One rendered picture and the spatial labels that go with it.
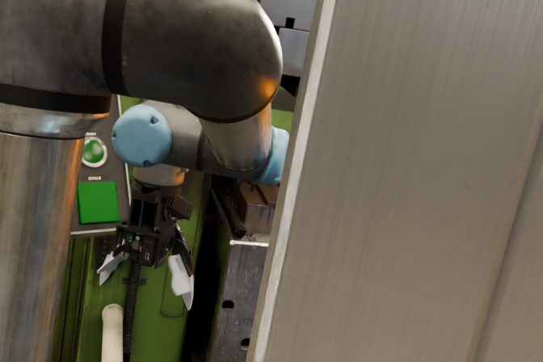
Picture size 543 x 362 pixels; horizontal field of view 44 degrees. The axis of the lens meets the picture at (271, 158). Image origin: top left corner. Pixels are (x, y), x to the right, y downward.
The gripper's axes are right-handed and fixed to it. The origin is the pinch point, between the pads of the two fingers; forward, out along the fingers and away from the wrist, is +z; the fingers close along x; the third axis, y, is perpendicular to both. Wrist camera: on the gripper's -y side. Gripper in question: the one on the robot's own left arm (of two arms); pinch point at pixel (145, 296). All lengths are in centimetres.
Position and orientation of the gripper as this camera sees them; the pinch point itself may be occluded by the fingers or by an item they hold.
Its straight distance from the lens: 111.4
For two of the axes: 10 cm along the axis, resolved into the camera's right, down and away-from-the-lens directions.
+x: 9.6, 2.3, -1.8
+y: -2.3, 2.0, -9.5
